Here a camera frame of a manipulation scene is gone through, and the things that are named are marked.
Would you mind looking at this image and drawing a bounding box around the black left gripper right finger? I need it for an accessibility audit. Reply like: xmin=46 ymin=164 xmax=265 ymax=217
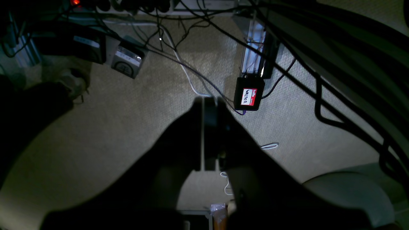
xmin=204 ymin=98 xmax=372 ymax=230

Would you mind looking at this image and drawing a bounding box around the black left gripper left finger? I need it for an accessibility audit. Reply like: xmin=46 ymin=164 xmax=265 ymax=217
xmin=42 ymin=98 xmax=203 ymax=230

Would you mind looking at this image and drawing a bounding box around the black box with name label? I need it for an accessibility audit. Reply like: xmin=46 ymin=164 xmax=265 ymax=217
xmin=233 ymin=77 xmax=265 ymax=111

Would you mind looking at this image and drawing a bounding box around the aluminium table leg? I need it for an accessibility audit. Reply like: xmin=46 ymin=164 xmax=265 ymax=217
xmin=233 ymin=16 xmax=266 ymax=77

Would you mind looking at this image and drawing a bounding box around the grey power adapter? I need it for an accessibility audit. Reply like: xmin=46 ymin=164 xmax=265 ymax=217
xmin=111 ymin=36 xmax=149 ymax=80

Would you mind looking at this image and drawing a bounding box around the black power adapter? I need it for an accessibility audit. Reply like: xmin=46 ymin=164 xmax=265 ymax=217
xmin=32 ymin=28 xmax=106 ymax=64

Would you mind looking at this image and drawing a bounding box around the white cable on floor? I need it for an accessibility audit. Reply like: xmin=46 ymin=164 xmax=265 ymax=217
xmin=160 ymin=26 xmax=212 ymax=97

